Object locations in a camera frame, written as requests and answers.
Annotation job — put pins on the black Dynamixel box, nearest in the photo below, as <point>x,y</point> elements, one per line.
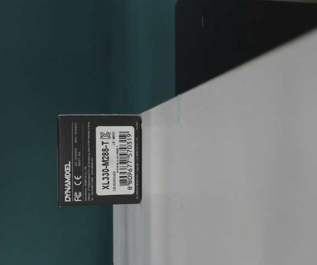
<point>99,159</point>

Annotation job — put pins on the white base board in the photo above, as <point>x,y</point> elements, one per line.
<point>229,169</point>

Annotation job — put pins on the black base board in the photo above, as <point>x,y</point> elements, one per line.
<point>213,37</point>

